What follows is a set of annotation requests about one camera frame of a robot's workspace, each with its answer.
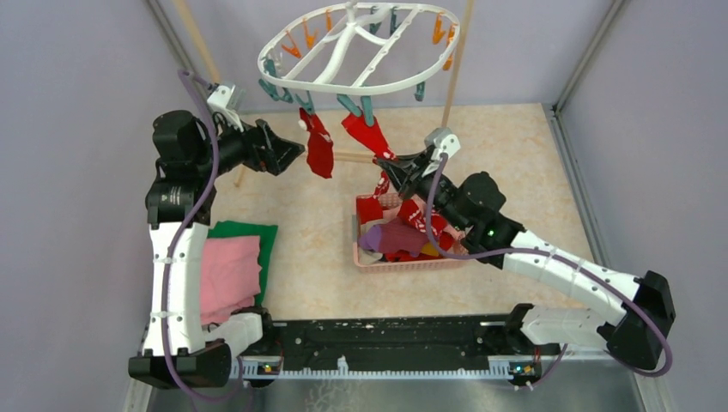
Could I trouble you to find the red santa face sock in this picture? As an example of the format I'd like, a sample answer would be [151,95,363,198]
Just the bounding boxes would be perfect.
[341,113,397,199]

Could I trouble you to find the plain red sock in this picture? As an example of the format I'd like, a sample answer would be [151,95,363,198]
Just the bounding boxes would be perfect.
[299,108,334,179]

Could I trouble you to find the white plastic clip hanger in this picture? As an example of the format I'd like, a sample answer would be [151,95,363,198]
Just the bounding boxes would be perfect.
[257,1,463,100]

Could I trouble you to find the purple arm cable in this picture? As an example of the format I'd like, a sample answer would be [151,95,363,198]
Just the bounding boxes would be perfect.
[423,153,675,391]
[160,69,252,412]

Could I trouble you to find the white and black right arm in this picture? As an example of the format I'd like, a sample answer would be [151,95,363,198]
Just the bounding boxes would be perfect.
[375,151,676,377]

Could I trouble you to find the teal clothespin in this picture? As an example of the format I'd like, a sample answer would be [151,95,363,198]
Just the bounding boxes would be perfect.
[360,95,376,127]
[294,91,316,116]

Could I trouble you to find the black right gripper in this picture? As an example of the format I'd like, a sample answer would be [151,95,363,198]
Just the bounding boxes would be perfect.
[378,148,470,233]

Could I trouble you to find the red patterned sock pair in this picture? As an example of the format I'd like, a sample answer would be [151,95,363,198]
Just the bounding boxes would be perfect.
[397,196,461,251]

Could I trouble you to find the pink plastic basket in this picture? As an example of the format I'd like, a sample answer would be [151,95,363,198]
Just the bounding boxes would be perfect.
[352,195,465,273]

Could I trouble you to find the green cloth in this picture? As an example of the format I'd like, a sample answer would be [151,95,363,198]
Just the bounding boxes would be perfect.
[208,221,278,306]

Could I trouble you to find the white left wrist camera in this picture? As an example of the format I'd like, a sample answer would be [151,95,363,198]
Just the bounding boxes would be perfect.
[207,82,245,131]

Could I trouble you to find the wooden drying rack frame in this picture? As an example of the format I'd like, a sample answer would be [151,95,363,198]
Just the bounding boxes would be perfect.
[167,0,477,189]

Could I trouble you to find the pink cloth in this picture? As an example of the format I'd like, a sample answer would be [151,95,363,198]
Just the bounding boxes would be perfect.
[200,236,262,324]

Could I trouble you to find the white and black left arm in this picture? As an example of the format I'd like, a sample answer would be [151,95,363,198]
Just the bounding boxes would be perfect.
[127,110,305,390]

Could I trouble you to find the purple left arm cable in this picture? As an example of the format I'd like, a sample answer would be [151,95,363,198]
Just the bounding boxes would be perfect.
[160,69,252,412]

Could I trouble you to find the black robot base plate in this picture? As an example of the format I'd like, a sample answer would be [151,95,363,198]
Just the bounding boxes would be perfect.
[242,314,560,356]

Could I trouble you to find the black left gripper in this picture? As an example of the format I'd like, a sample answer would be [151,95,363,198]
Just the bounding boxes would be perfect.
[192,106,303,179]

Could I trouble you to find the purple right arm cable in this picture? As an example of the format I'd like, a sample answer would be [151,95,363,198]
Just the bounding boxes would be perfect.
[423,153,675,391]

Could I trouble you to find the orange clothespin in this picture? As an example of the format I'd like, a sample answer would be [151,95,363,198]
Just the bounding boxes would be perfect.
[431,13,446,45]
[281,30,302,59]

